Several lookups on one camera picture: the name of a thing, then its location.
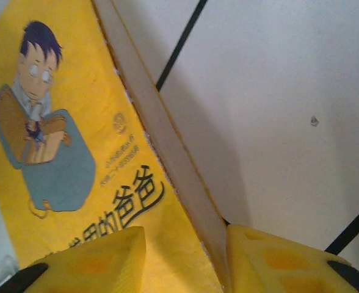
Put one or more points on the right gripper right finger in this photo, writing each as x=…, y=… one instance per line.
x=277, y=268

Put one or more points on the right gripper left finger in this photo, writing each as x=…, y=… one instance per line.
x=100, y=265

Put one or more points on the yellow cartoon book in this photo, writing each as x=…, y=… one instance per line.
x=91, y=91

